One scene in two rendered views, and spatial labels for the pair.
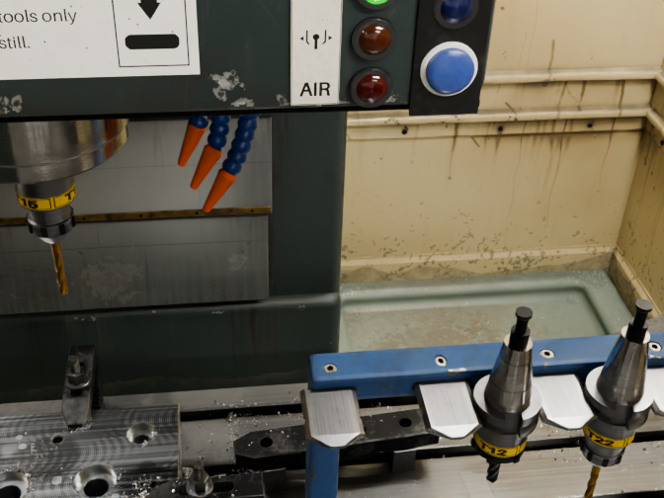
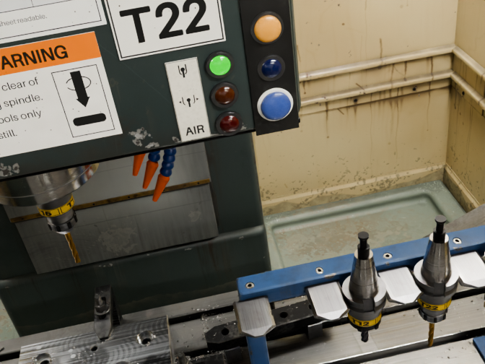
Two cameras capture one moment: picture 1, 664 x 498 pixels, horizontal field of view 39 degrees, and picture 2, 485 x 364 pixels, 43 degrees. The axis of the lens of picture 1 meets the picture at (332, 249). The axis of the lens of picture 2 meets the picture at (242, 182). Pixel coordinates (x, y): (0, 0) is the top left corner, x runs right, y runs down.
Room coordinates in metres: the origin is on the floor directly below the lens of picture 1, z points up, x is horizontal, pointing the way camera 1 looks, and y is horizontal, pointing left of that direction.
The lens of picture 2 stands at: (-0.01, -0.06, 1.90)
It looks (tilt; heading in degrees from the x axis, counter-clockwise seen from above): 36 degrees down; 4
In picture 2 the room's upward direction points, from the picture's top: 9 degrees counter-clockwise
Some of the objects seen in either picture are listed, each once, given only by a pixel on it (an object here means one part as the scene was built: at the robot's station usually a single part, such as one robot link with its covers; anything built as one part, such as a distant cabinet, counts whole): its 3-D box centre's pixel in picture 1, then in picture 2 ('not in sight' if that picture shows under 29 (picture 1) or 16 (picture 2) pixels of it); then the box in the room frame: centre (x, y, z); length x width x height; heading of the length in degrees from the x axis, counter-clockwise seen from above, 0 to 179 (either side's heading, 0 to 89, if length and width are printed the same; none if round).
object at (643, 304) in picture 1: (639, 319); (439, 227); (0.65, -0.28, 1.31); 0.02 x 0.02 x 0.03
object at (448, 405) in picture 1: (449, 410); (328, 302); (0.62, -0.12, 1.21); 0.07 x 0.05 x 0.01; 9
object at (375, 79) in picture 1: (371, 88); (229, 123); (0.53, -0.02, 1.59); 0.02 x 0.01 x 0.02; 99
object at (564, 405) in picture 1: (561, 401); (400, 286); (0.64, -0.22, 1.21); 0.07 x 0.05 x 0.01; 9
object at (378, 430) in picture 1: (336, 449); (271, 329); (0.82, -0.02, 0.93); 0.26 x 0.05 x 0.06; 104
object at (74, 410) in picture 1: (81, 398); (106, 319); (0.85, 0.31, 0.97); 0.13 x 0.03 x 0.15; 9
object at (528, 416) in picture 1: (506, 405); (364, 293); (0.63, -0.17, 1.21); 0.06 x 0.06 x 0.03
